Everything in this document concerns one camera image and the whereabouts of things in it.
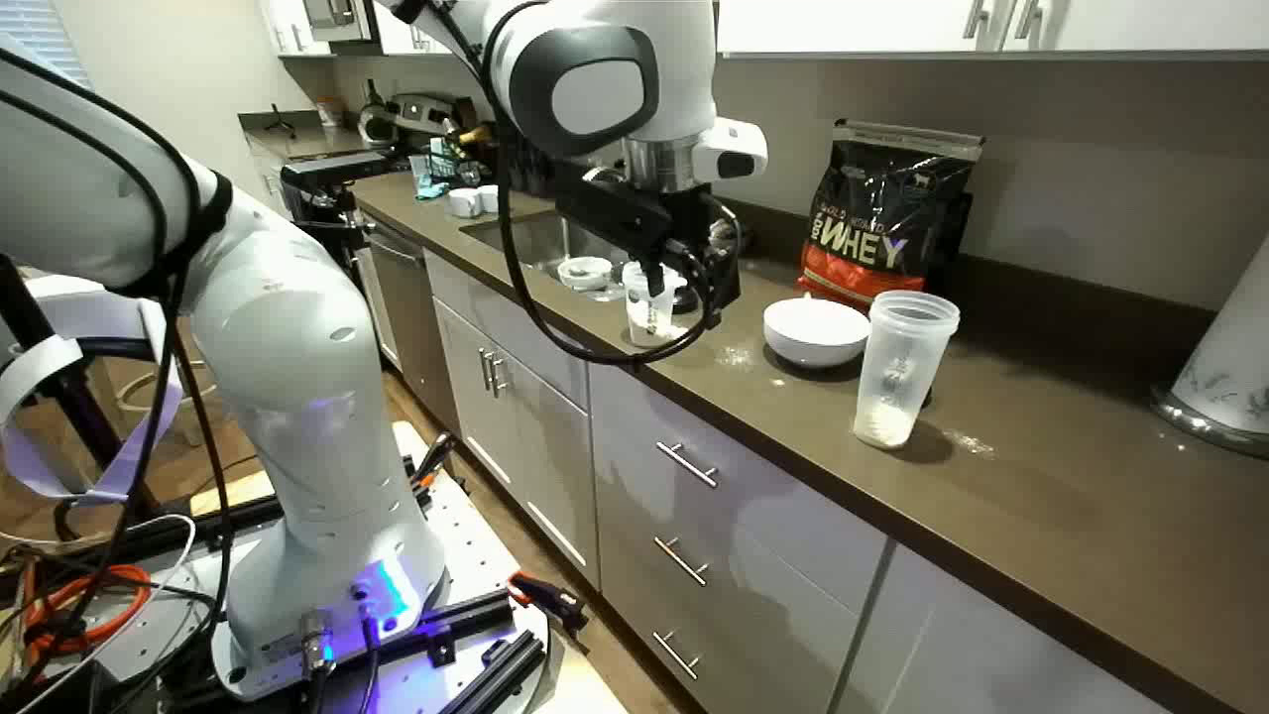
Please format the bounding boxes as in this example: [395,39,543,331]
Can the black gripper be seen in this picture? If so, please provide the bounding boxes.
[645,181,745,314]

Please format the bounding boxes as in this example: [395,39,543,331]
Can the short clear shaker bottle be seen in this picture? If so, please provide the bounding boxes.
[620,259,695,351]

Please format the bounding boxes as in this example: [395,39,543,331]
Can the tall clear shaker bottle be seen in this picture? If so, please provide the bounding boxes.
[847,284,962,454]

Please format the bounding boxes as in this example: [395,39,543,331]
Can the blue soap bottle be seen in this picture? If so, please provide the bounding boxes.
[407,136,461,206]

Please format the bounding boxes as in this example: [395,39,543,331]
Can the white bowl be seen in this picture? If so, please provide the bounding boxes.
[761,294,876,371]

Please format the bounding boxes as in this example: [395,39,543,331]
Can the small white dish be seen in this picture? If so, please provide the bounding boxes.
[555,252,620,297]

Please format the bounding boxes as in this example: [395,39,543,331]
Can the stainless steel sink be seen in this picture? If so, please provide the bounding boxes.
[461,210,592,271]

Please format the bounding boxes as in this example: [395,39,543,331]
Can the black whey protein bag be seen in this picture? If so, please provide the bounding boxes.
[793,113,988,314]

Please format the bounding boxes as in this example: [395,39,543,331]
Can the white sink cabinet doors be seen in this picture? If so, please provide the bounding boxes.
[423,249,601,587]

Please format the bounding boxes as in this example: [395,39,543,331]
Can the white drawer stack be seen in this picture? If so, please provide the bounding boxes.
[587,359,893,714]

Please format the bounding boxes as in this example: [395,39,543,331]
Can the stainless dishwasher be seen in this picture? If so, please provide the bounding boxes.
[357,219,461,433]

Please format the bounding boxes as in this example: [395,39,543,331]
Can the black silver kitchen appliance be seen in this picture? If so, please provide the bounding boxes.
[351,83,486,160]

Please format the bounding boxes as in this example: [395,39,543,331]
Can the orange black clamp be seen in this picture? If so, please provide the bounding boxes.
[509,568,594,642]
[403,429,461,503]

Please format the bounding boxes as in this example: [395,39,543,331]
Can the perforated metal robot table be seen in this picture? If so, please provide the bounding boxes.
[193,417,631,714]

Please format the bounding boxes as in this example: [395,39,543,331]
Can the black stove range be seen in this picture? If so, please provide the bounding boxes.
[279,148,395,243]

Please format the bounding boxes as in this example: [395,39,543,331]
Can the black metal rails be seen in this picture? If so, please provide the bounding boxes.
[379,591,552,714]

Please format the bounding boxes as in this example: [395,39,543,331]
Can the white plain lower cabinet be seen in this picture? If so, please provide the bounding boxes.
[827,540,1175,714]

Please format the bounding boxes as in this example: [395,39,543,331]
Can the white upper cabinet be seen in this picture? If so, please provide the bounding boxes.
[716,0,1269,63]

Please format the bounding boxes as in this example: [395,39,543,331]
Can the silver paper towel holder base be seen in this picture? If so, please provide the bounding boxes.
[1147,383,1269,462]

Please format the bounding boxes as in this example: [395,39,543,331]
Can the white paper towel roll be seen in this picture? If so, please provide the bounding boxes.
[1167,231,1269,429]

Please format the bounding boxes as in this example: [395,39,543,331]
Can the white curved band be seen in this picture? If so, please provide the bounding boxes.
[0,271,190,507]

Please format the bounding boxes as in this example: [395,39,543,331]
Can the black tripod leg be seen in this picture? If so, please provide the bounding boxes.
[0,249,136,519]

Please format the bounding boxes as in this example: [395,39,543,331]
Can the white window blinds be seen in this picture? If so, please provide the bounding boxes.
[0,0,86,87]

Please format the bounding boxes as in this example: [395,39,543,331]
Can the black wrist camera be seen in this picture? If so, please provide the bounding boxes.
[552,165,667,261]

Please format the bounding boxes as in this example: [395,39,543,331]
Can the silver drawer handle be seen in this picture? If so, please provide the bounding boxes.
[654,435,721,491]
[650,530,716,591]
[645,628,705,686]

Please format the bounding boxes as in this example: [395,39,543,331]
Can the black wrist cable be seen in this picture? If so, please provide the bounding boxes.
[433,0,724,371]

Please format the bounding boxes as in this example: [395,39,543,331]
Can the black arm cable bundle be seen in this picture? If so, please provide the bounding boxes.
[0,75,243,666]

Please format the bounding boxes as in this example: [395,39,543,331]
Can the orange cable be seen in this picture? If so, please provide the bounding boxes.
[15,558,167,670]

